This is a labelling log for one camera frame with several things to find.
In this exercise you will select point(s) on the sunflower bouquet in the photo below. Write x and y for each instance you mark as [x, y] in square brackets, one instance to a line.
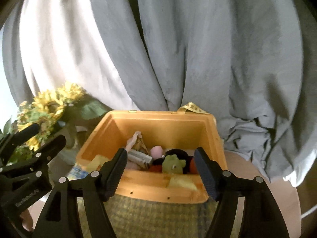
[44, 106]

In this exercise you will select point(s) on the tissue packet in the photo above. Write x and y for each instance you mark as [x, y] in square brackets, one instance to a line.
[140, 157]

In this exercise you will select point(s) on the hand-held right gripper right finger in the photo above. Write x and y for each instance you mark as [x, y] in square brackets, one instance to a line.
[205, 176]

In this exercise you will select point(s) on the black plush toy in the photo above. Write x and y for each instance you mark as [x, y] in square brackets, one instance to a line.
[179, 152]

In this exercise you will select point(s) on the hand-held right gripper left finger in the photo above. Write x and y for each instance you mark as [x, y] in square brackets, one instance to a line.
[116, 173]

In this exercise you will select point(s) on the white curtain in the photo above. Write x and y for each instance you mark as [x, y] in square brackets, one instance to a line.
[62, 42]

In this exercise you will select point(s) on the pink egg toy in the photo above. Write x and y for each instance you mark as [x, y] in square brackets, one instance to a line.
[157, 151]

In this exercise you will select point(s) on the grey curtain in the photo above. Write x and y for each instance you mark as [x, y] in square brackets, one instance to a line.
[12, 62]
[198, 54]

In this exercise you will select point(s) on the green frog plush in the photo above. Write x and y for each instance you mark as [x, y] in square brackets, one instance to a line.
[172, 163]

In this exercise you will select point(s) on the yellow plaid mat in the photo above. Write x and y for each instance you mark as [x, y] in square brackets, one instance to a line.
[161, 218]

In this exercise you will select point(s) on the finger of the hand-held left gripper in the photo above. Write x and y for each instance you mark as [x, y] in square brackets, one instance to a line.
[22, 135]
[50, 146]

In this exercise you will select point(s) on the pale flower vase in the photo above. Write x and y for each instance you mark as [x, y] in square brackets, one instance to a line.
[69, 153]

